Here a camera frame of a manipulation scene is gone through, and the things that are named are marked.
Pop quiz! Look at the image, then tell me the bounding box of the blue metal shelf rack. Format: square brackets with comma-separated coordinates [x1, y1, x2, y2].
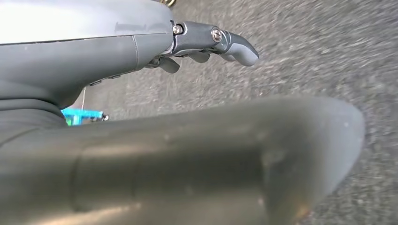
[61, 107, 110, 127]

